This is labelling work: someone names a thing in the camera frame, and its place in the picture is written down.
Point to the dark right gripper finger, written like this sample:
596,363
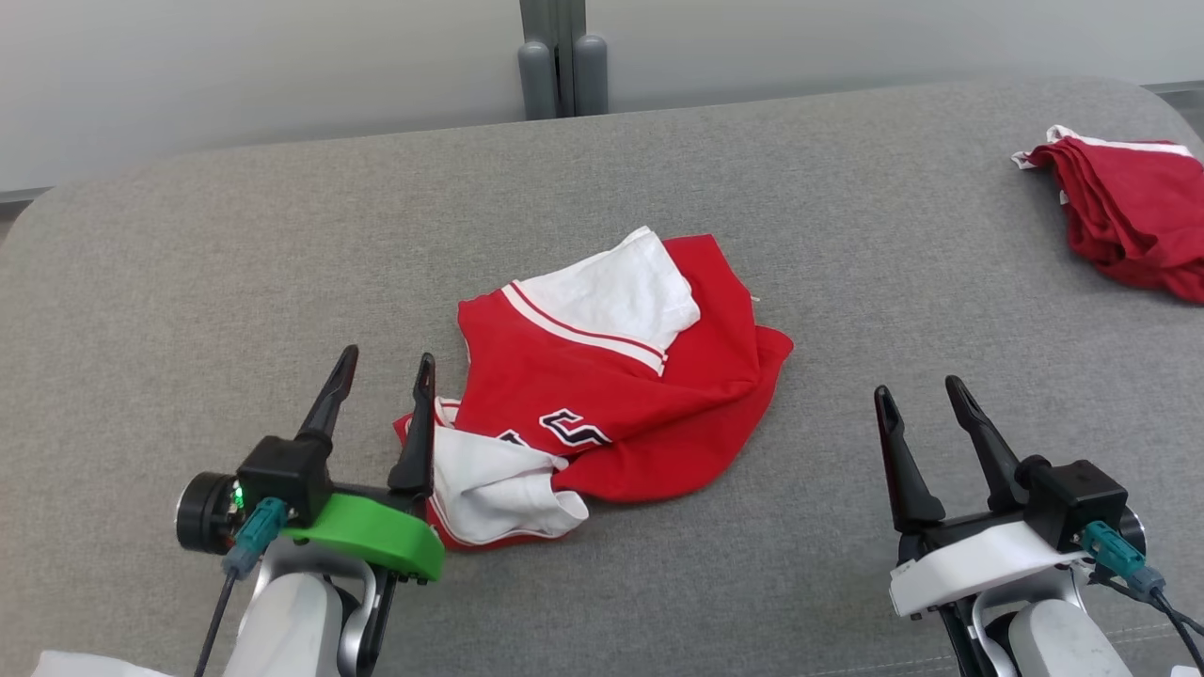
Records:
908,480
992,461

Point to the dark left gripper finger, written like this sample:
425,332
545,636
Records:
329,404
419,442

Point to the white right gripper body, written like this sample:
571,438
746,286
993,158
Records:
978,559

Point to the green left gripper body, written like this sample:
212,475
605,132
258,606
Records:
376,536

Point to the red jersey with white sleeves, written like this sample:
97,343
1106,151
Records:
583,376

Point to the red shorts with white trim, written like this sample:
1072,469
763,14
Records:
1138,207

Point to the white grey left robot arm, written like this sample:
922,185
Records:
292,625

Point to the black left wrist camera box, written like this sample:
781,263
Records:
282,475

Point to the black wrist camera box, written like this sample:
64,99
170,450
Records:
282,475
1077,494

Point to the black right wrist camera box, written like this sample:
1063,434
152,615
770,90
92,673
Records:
1077,494

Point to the grey partition post with feet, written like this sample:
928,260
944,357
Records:
562,56

